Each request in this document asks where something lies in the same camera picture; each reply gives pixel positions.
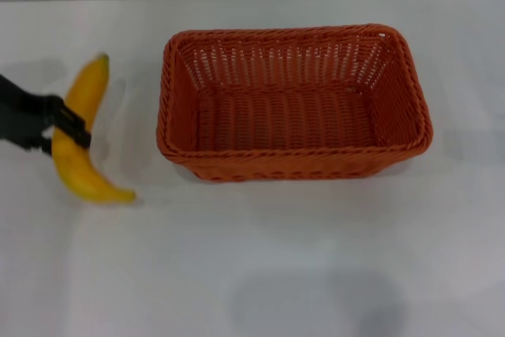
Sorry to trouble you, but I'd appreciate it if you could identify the orange woven plastic basket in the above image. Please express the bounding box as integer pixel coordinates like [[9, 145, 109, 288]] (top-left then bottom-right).
[[156, 23, 435, 183]]

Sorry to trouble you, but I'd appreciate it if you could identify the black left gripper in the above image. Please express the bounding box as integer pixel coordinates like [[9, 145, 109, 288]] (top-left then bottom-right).
[[0, 73, 93, 155]]

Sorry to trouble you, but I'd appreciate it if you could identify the yellow banana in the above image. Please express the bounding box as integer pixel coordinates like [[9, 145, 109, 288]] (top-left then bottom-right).
[[50, 53, 137, 204]]

